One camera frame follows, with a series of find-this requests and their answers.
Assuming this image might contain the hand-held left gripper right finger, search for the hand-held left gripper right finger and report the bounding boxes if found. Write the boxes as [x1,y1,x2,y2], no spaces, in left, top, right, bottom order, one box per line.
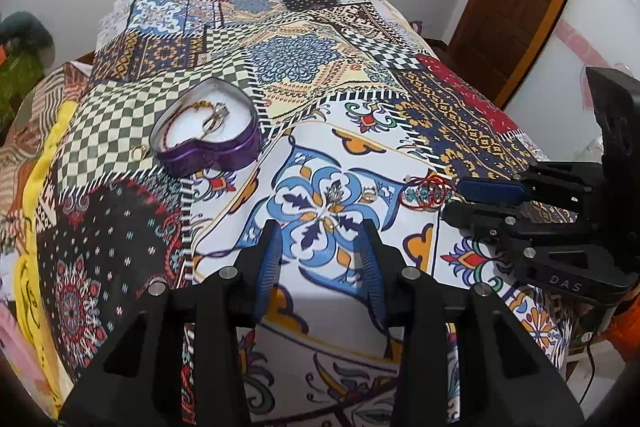
[350,219,586,427]

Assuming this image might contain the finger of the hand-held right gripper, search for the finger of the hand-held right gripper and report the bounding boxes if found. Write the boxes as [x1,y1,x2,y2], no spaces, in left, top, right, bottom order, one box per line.
[442,202,640,307]
[457,161,605,225]

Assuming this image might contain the purple heart-shaped tin box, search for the purple heart-shaped tin box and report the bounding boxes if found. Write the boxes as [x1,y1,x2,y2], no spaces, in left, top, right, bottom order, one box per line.
[149,77,262,176]

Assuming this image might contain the red thread bracelet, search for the red thread bracelet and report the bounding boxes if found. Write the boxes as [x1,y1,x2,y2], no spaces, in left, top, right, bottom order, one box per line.
[398,174,456,210]

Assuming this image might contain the gold chain bracelet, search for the gold chain bracelet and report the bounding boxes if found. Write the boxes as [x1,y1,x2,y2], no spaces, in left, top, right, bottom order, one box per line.
[164,101,227,144]

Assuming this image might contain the green cushion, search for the green cushion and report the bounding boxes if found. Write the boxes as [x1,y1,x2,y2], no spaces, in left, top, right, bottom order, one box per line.
[0,11,57,132]

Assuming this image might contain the yellow cloth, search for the yellow cloth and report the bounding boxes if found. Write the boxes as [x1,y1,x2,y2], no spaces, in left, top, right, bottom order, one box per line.
[14,100,80,403]

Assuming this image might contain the black cable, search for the black cable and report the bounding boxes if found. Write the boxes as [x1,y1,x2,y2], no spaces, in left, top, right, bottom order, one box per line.
[580,337,601,403]

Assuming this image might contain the brown patterned cloth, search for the brown patterned cloth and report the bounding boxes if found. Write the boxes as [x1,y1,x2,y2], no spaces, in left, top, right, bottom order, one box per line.
[0,61,92,258]

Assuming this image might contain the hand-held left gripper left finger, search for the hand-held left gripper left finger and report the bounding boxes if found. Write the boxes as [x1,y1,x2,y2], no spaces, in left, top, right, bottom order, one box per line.
[59,220,284,427]

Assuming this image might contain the pink cloth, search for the pink cloth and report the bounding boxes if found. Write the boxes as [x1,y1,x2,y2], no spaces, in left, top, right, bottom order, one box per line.
[0,299,60,413]

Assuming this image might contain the patterned patchwork blanket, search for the patterned patchwork blanket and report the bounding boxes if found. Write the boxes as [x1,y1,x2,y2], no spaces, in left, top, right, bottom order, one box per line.
[36,0,576,426]

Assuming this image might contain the silver earrings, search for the silver earrings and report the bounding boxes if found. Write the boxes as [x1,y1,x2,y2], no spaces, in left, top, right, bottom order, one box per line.
[202,105,232,140]

